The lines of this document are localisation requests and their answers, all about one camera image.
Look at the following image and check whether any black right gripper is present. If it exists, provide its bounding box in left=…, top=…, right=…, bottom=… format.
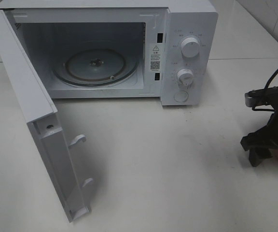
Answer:
left=240, top=91, right=278, bottom=167

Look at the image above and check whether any round white door button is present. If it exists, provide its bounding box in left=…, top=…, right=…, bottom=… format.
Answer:
left=174, top=91, right=189, bottom=102

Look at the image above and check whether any lower white timer knob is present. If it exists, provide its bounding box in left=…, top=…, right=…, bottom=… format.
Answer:
left=177, top=69, right=194, bottom=86

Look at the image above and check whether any upper white power knob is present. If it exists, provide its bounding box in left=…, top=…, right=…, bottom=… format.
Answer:
left=181, top=35, right=200, bottom=58

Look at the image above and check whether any white microwave oven body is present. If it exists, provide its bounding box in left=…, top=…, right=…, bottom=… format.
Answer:
left=0, top=0, right=218, bottom=106

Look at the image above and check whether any glass microwave turntable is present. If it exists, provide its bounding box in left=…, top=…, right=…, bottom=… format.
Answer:
left=53, top=48, right=139, bottom=87

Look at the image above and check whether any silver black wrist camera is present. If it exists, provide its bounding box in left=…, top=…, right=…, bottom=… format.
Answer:
left=245, top=87, right=278, bottom=108

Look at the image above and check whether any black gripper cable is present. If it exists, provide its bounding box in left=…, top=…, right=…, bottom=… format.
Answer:
left=251, top=54, right=278, bottom=113

